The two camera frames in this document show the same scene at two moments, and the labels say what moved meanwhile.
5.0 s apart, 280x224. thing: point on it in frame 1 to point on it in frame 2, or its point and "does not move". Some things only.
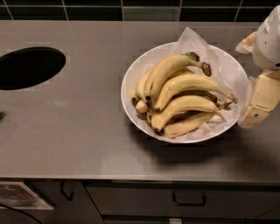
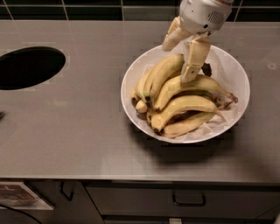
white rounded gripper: x=268 y=44 to x=202 y=17
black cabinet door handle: x=63 y=192 does not move
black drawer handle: x=193 y=204 does not move
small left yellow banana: x=141 y=106 does not move
